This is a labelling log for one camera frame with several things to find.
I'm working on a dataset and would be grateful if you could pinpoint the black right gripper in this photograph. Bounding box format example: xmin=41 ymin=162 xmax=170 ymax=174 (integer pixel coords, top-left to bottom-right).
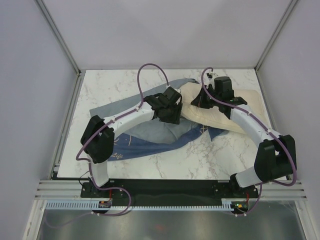
xmin=191 ymin=85 xmax=221 ymax=109

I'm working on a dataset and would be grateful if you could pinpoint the cream white pillow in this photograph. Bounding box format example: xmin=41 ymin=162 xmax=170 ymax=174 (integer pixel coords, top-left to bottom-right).
xmin=180 ymin=82 xmax=267 ymax=134

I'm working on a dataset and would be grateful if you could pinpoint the blue denim pillowcase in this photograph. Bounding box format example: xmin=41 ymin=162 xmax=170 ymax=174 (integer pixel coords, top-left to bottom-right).
xmin=89 ymin=78 xmax=228 ymax=161

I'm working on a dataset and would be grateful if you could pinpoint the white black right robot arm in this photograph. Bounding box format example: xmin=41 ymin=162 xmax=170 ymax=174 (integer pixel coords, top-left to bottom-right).
xmin=191 ymin=76 xmax=297 ymax=198

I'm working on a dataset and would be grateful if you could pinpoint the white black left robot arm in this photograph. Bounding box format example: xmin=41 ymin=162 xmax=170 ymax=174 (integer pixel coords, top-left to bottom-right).
xmin=76 ymin=86 xmax=183 ymax=197

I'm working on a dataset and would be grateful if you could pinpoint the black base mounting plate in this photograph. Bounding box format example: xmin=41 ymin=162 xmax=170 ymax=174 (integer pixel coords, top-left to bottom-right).
xmin=80 ymin=178 xmax=258 ymax=204

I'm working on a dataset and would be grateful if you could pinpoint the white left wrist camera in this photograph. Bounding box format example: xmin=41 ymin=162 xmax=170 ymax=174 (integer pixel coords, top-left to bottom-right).
xmin=165 ymin=85 xmax=181 ymax=94

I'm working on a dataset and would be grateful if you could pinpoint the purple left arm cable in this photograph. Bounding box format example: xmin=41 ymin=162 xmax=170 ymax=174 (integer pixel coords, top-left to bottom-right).
xmin=46 ymin=63 xmax=173 ymax=229

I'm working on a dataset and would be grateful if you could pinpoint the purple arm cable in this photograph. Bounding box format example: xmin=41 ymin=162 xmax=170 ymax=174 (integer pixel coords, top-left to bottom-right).
xmin=46 ymin=63 xmax=173 ymax=229
xmin=201 ymin=66 xmax=298 ymax=218

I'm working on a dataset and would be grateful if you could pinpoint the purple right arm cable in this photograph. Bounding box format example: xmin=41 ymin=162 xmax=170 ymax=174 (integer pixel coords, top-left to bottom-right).
xmin=201 ymin=66 xmax=298 ymax=218

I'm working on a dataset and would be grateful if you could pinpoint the white slotted cable duct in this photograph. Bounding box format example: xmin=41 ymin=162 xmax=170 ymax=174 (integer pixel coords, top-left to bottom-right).
xmin=45 ymin=199 xmax=249 ymax=211

